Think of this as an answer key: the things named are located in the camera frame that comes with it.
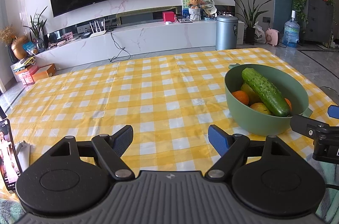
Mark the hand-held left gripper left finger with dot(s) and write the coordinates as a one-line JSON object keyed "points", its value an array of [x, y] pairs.
{"points": [[124, 139]]}

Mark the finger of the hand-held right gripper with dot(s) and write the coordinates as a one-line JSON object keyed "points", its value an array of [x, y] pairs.
{"points": [[333, 110], [304, 124]]}

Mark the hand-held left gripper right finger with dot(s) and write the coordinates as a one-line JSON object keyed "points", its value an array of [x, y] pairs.
{"points": [[218, 140]]}

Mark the orange mandarin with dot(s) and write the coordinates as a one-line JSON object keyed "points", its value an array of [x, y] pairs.
{"points": [[288, 103], [240, 97]]}

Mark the green colander bowl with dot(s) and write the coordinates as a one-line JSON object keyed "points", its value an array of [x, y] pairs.
{"points": [[264, 126]]}

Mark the reddish yellow pear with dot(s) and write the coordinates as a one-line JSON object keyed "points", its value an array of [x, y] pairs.
{"points": [[261, 108]]}

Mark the green cucumber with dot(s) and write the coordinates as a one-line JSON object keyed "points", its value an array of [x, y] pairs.
{"points": [[264, 92]]}

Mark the yellow-green pear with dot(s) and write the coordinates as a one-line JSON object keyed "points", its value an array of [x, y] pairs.
{"points": [[250, 94]]}

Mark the clear plastic chair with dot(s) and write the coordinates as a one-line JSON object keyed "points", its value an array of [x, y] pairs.
{"points": [[329, 91]]}

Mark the yellow checkered tablecloth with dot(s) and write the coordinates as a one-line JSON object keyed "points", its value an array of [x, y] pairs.
{"points": [[132, 96]]}

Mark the blue water bottle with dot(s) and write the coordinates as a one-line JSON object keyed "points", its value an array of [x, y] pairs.
{"points": [[291, 31]]}

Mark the pink space heater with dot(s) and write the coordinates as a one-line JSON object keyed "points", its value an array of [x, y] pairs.
{"points": [[272, 37]]}

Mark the dark grey cabinet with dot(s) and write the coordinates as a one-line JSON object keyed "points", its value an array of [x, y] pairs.
{"points": [[317, 17]]}

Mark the white plastic bag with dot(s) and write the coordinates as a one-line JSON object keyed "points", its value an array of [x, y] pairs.
{"points": [[260, 34]]}

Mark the white tissue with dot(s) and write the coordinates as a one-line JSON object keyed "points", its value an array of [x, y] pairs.
{"points": [[23, 155]]}

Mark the white marble television console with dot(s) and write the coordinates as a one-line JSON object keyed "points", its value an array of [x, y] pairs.
{"points": [[159, 38]]}

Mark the grey metal trash can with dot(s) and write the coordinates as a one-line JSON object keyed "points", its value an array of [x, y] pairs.
{"points": [[226, 33]]}

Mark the white router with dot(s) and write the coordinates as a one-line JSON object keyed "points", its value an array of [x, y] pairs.
{"points": [[95, 34]]}

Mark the smartphone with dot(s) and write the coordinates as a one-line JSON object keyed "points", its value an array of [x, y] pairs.
{"points": [[8, 155]]}

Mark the tall leafy potted plant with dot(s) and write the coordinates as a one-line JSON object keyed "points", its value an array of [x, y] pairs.
{"points": [[250, 17]]}

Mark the red box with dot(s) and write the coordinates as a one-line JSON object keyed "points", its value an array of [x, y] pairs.
{"points": [[168, 17]]}

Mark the blue snack bag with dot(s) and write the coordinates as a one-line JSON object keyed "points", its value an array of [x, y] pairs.
{"points": [[29, 47]]}

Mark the teddy bear bouquet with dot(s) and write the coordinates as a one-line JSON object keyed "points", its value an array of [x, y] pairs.
{"points": [[195, 9]]}

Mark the round paper fan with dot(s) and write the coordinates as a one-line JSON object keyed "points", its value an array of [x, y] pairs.
{"points": [[208, 5]]}

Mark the landscape painting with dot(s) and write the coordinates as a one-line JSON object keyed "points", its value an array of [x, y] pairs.
{"points": [[184, 8]]}

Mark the gold round vase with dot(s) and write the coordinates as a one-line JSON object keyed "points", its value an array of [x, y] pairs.
{"points": [[20, 47]]}

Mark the green plant in glass vase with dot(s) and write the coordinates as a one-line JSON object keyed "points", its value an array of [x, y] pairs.
{"points": [[37, 27]]}

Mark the pink photo frame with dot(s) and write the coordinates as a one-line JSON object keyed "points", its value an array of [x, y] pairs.
{"points": [[67, 36]]}

